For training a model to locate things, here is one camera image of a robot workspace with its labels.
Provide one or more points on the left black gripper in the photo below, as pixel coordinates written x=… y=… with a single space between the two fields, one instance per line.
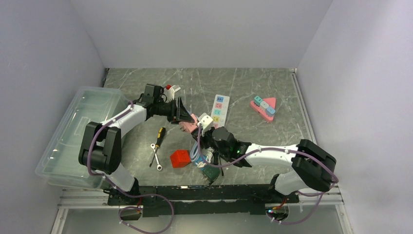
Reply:
x=178 y=112

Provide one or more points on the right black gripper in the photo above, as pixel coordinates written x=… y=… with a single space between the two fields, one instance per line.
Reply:
x=208 y=132

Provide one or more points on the pink socket adapter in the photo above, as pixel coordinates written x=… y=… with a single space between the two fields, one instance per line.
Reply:
x=189 y=127

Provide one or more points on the dark green cube socket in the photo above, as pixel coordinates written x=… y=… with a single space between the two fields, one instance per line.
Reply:
x=211 y=173

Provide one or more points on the red cube socket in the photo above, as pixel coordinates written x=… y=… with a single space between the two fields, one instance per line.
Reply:
x=180 y=158

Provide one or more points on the teal green charger plug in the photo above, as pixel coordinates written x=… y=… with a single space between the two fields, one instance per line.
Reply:
x=257 y=100

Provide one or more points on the pink triangular power strip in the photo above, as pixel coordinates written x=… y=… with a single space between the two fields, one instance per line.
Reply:
x=271 y=102

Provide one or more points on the black charger with thin cable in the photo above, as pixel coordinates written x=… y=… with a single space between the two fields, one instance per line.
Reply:
x=216 y=160

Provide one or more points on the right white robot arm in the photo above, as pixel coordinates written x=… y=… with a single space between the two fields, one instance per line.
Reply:
x=307 y=164

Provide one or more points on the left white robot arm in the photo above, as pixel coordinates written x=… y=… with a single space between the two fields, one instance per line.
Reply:
x=101 y=146

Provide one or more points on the white grey charger plug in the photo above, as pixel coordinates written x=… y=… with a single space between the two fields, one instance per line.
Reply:
x=264 y=105

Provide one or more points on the light blue charger plug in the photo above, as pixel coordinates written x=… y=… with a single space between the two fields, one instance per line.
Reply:
x=270 y=111

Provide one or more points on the white multicolour power strip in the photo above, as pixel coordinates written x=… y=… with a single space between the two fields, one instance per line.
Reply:
x=220 y=110

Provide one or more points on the black yellow screwdriver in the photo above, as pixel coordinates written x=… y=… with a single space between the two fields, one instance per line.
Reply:
x=160 y=137

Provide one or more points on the silver ratchet wrench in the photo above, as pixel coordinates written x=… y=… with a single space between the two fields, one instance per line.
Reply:
x=155 y=157

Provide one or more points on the clear plastic storage bin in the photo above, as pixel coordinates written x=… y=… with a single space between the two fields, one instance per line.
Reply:
x=59 y=164

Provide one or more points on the black aluminium base frame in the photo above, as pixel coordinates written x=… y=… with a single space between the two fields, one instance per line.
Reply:
x=202 y=199

